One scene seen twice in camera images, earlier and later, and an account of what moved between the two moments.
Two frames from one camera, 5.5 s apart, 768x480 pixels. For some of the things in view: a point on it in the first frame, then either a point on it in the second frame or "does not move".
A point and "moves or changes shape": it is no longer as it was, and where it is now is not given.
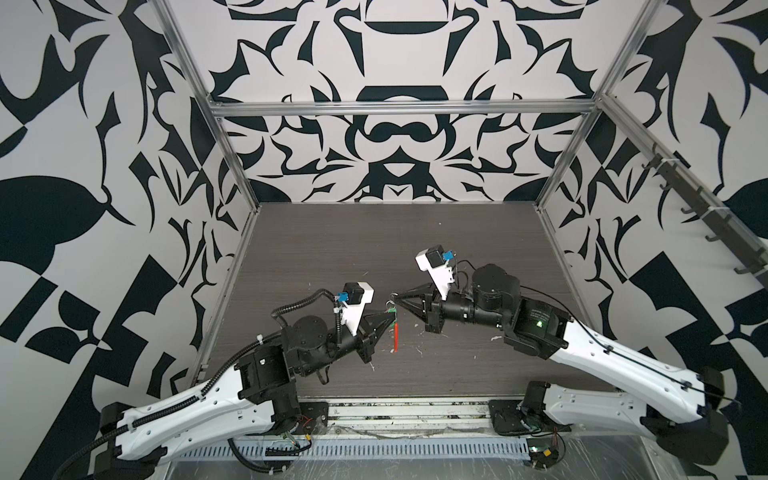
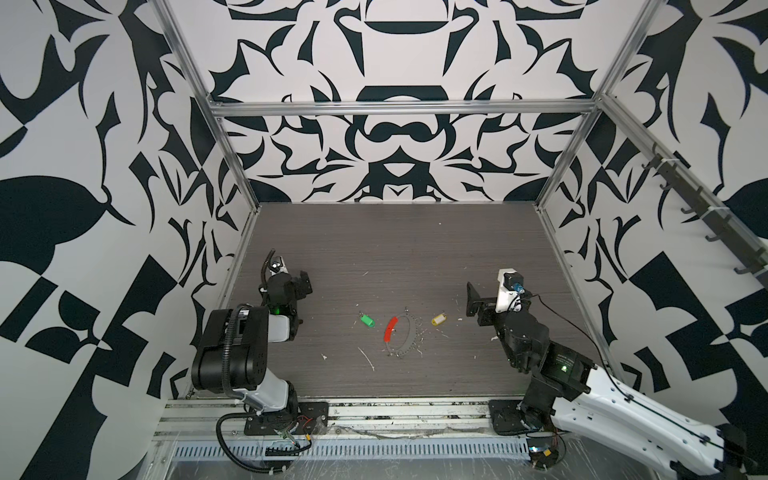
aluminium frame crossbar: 398,107 does not move
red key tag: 396,337 moves or changes shape
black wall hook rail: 753,258 does not move
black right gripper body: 438,318 → 489,308
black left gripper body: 360,340 → 298,288
